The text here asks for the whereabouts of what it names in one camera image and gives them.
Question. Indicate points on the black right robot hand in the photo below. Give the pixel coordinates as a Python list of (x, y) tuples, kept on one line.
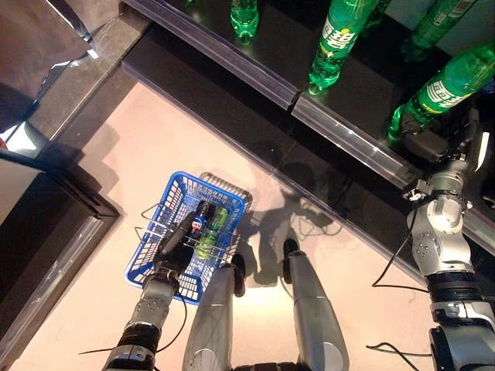
[(429, 143)]

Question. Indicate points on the blue plastic shopping basket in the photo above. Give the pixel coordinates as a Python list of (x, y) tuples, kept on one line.
[(192, 297)]

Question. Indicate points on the dark stone floor ledge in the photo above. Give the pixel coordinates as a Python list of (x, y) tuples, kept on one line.
[(96, 77)]

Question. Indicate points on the brown curtain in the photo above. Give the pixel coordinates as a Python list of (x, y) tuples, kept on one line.
[(31, 46)]

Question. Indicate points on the dark Pepsi bottle blue cap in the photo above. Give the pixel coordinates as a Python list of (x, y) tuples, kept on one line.
[(199, 222)]

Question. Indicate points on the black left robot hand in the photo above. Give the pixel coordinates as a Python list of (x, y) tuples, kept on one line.
[(174, 255)]

